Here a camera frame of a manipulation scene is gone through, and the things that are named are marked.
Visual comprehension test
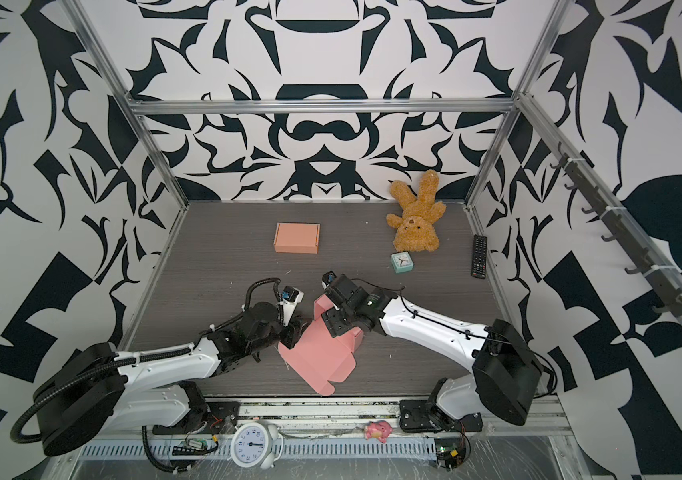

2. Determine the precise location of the white round alarm clock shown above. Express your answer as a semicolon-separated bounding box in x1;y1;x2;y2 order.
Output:
230;421;285;470

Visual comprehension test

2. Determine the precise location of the left green circuit board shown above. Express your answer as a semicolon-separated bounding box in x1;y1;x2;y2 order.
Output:
172;439;210;456

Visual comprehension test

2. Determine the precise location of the right green circuit board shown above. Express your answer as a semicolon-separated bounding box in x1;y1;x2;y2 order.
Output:
435;439;471;471

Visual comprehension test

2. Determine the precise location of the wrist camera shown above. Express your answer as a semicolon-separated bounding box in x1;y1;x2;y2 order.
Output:
321;271;337;288
279;286;304;326

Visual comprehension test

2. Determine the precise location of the black wall hook rail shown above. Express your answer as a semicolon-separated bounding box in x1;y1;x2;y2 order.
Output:
552;152;682;318

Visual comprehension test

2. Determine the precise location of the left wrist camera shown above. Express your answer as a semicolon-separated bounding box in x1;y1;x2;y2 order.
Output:
279;286;304;326

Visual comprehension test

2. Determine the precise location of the small pink toy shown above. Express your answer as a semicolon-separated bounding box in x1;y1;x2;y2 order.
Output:
364;421;393;444

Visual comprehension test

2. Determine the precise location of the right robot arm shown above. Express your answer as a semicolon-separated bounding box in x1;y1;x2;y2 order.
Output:
321;271;544;433

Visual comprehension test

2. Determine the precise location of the pink cardboard box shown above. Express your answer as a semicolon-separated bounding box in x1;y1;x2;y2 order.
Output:
278;295;364;396

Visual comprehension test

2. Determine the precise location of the small teal alarm clock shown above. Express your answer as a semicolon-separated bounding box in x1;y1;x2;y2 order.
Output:
390;252;414;274

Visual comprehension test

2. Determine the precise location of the black remote control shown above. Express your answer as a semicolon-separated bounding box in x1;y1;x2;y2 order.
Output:
471;234;487;279

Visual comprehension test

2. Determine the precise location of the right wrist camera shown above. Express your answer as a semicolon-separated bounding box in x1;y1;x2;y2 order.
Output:
321;271;337;288

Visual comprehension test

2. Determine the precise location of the orange cardboard box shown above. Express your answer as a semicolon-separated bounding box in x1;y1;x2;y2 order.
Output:
273;223;321;254

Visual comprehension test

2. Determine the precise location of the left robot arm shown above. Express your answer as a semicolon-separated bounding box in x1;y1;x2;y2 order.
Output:
9;277;310;457

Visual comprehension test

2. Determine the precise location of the white slotted cable duct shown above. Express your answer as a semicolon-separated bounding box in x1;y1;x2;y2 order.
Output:
76;436;438;462

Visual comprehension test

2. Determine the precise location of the green circuit board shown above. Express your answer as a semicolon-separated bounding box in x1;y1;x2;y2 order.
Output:
172;439;210;456
435;439;471;471

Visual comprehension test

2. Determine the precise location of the brown teddy bear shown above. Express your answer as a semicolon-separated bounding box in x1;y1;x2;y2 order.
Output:
386;170;446;252

